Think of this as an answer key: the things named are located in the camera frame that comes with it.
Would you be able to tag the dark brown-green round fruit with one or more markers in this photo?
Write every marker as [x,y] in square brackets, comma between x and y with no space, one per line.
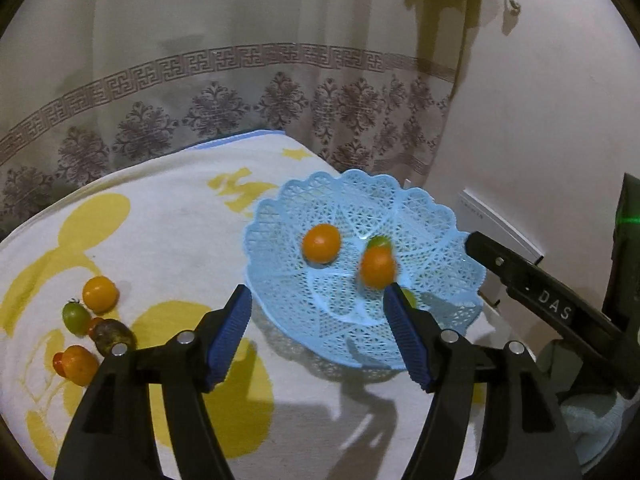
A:
[114,337]

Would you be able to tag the small green round fruit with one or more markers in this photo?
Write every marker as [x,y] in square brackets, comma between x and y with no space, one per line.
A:
[378,241]
[410,298]

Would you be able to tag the orange round fruit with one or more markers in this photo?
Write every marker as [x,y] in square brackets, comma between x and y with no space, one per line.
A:
[321,243]
[81,364]
[100,293]
[378,267]

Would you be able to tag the light blue lattice plastic basket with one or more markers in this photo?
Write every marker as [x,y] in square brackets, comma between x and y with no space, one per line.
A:
[435,240]

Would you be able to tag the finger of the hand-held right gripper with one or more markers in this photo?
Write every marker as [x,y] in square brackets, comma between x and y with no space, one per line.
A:
[550,305]

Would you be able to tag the small red cherry tomato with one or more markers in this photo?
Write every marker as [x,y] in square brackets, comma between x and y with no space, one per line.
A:
[58,361]
[94,325]

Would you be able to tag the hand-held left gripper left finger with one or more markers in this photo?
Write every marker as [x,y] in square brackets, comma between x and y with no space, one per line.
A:
[230,330]

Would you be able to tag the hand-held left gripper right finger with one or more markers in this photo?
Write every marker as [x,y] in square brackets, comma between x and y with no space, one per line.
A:
[405,335]

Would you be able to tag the pale blue cloth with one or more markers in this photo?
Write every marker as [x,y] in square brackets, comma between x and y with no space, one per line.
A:
[592,425]

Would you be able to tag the beige patterned curtain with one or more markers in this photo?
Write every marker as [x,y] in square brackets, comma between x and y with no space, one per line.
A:
[200,35]

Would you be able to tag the green tomato with stem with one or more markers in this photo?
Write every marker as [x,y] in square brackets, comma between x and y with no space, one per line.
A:
[75,317]

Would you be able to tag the white and yellow printed blanket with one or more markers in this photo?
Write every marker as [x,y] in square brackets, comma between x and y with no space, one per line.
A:
[165,240]

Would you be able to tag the white flat box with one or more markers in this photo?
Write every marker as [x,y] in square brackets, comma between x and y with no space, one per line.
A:
[500,225]

